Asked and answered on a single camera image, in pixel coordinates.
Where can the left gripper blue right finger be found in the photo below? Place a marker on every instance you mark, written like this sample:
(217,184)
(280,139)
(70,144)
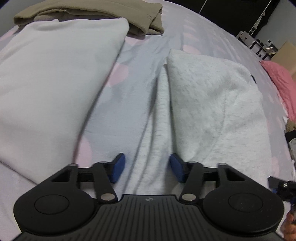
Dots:
(191,175)

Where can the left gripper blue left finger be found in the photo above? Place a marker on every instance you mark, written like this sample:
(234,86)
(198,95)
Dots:
(105,174)

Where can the light grey sweatshirt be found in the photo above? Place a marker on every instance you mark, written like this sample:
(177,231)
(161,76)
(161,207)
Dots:
(207,110)

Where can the person's right hand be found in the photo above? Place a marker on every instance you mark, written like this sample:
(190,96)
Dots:
(288,229)

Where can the polka dot bed sheet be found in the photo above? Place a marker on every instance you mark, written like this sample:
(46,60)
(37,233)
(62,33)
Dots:
(121,113)

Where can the patterned dark garment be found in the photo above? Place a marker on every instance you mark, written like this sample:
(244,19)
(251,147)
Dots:
(290,136)

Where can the pink pillow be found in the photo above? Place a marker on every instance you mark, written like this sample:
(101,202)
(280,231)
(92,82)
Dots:
(284,83)

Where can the white garment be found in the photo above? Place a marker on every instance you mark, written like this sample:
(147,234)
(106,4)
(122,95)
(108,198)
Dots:
(51,73)

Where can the white bedside table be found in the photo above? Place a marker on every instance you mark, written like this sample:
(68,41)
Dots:
(263,51)

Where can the beige padded headboard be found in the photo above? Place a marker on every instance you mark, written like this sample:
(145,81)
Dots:
(286,57)

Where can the beige folded garment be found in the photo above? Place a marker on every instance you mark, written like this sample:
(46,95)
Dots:
(143,18)

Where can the black sliding wardrobe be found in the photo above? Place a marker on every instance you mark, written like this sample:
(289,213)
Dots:
(234,16)

